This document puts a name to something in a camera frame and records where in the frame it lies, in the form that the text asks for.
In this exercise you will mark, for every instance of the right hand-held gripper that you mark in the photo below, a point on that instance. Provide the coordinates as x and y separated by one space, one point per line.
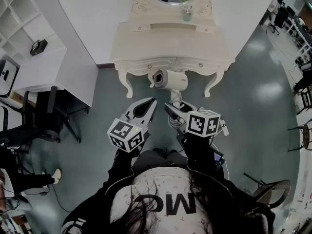
202 123

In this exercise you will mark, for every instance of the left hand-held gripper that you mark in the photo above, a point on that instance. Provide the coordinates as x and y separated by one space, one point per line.
125 135

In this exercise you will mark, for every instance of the white hair dryer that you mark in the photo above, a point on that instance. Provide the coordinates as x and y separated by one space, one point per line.
173 79

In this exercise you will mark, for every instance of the white ornate dressing table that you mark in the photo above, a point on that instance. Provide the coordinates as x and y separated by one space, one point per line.
170 40

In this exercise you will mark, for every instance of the person's right forearm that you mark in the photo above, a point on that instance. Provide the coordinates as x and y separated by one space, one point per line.
200 152

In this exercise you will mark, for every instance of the person's left forearm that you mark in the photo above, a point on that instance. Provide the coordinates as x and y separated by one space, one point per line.
122 166

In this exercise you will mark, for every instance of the person's legs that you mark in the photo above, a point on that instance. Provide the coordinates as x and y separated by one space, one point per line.
151 160

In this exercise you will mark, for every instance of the small blue screen device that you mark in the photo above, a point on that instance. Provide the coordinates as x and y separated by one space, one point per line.
218 158

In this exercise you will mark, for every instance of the person's torso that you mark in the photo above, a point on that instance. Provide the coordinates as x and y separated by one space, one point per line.
156 184

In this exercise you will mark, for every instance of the green vase with flowers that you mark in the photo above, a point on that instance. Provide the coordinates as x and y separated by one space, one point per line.
187 17

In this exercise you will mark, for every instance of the black office chair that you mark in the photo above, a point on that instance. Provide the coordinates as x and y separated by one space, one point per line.
44 111

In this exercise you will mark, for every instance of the white cubby shelf unit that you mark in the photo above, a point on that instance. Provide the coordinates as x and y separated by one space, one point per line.
73 33

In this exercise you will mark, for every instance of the small black box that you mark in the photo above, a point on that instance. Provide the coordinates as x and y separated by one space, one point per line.
39 47

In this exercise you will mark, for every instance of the round black metal stool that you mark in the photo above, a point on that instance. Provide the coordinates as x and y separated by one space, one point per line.
306 135

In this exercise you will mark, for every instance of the black swivel chair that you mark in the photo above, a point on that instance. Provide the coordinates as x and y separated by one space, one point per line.
279 18

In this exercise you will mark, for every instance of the white padded chair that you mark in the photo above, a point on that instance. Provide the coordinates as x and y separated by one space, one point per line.
12 116

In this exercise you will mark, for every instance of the white appliance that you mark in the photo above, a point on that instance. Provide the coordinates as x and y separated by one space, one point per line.
7 74

